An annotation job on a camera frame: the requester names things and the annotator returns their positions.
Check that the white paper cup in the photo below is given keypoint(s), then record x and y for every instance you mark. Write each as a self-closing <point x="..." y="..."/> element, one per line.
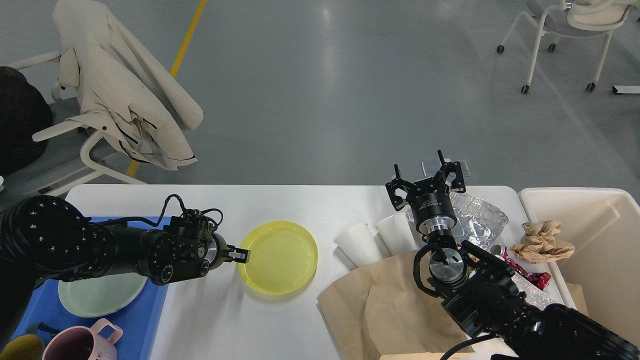
<point x="396" y="234"/>
<point x="359" y="245"/>

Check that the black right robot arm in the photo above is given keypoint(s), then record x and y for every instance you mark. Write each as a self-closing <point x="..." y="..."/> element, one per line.
<point x="477" y="288"/>

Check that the red snack wrapper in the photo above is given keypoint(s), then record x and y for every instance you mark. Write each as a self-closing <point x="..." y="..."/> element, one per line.
<point x="538" y="279"/>

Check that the pale green plate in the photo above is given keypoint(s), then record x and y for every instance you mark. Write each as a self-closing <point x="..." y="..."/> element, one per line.
<point x="98" y="297"/>

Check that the crumpled foil bag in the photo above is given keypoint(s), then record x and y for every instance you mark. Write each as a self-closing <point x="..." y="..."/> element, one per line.
<point x="478" y="222"/>
<point x="534" y="295"/>

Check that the left white paper cup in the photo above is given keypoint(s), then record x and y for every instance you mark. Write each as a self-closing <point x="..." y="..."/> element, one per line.
<point x="359" y="245"/>

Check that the brown paper bag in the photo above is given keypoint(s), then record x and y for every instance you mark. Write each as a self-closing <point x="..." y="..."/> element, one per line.
<point x="377" y="310"/>

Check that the white chair background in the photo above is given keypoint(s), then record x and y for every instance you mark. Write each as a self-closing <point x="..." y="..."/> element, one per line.
<point x="571" y="19"/>

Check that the beige coat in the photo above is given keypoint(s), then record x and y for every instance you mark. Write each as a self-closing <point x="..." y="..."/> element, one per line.
<point x="122" y="89"/>

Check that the dark green mug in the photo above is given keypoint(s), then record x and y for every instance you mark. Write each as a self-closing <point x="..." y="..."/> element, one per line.
<point x="31" y="344"/>

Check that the white office chair left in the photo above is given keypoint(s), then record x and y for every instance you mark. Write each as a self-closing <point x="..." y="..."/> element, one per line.
<point x="75" y="154"/>

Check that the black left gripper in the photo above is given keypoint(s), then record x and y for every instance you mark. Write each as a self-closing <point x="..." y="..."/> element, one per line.
<point x="219" y="253"/>

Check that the right white paper cup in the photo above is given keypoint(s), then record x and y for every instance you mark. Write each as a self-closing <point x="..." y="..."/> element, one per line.
<point x="396" y="234"/>

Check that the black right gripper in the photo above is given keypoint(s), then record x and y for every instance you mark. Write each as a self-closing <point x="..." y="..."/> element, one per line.
<point x="429" y="199"/>

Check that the white waste bin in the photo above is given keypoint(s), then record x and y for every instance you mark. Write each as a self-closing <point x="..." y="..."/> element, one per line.
<point x="604" y="226"/>

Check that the yellow plastic plate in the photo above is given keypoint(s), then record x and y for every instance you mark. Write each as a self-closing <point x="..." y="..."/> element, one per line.
<point x="283" y="257"/>

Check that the blue plastic tray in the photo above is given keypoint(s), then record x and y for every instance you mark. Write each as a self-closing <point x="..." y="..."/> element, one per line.
<point x="138" y="320"/>

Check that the pink mug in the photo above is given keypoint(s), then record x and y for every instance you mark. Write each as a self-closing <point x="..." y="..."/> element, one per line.
<point x="96" y="342"/>

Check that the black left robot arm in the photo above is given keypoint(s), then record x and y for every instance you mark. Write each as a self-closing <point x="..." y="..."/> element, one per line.
<point x="46" y="238"/>

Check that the person in dark clothes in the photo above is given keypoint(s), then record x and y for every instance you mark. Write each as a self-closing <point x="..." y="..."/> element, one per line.
<point x="23" y="112"/>

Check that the crumpled brown paper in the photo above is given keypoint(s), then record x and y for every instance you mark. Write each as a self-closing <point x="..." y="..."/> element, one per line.
<point x="539" y="244"/>

